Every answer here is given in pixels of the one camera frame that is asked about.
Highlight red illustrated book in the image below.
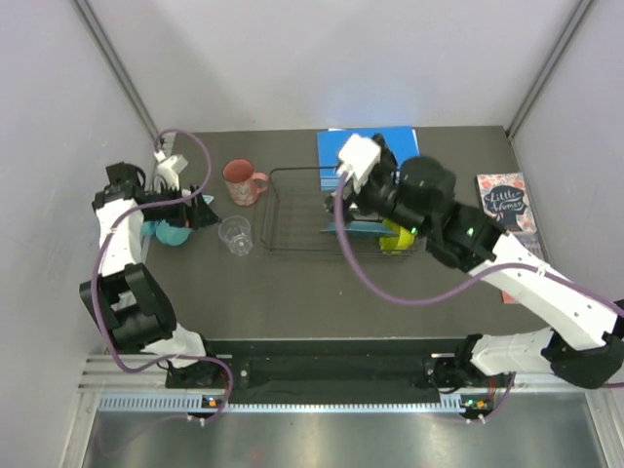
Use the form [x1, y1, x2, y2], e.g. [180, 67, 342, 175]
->
[501, 232, 545, 304]

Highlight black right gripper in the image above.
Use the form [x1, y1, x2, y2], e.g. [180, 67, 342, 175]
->
[323, 157, 429, 241]

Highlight teal scalloped plate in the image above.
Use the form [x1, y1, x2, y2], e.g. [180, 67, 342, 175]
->
[343, 219, 394, 237]

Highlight white slotted cable duct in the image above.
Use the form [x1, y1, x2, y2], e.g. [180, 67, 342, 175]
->
[99, 389, 493, 414]

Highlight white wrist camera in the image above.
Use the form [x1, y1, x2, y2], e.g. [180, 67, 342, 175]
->
[152, 150, 188, 192]
[335, 134, 381, 193]

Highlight lime green bowl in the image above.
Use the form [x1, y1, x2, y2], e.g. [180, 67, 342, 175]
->
[379, 219, 418, 254]

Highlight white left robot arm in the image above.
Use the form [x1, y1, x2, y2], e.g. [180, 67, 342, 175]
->
[79, 157, 221, 387]

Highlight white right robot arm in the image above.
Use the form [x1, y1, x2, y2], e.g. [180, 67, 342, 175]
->
[329, 134, 623, 389]

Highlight black wire dish rack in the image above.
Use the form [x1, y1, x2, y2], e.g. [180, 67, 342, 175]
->
[260, 167, 422, 257]

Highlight blue folder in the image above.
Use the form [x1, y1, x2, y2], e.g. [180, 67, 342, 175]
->
[317, 126, 420, 192]

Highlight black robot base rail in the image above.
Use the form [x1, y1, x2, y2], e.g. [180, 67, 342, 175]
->
[163, 338, 510, 406]

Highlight Little Women book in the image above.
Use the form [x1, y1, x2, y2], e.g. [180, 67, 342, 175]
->
[476, 173, 537, 235]

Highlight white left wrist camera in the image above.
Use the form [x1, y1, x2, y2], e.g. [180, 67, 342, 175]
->
[152, 150, 188, 192]

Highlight pink ghost mug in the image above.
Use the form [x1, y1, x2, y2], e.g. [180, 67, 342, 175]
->
[222, 159, 269, 207]

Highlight teal cat ear headphones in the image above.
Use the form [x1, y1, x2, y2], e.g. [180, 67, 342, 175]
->
[141, 221, 196, 247]

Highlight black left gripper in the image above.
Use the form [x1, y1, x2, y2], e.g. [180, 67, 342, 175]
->
[142, 181, 220, 229]

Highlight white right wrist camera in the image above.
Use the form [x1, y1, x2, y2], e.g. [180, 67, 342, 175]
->
[335, 134, 381, 193]

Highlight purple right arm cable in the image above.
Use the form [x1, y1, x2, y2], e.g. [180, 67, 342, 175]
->
[331, 168, 624, 424]

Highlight clear plastic cup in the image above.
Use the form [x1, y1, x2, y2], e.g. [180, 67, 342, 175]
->
[218, 215, 254, 256]

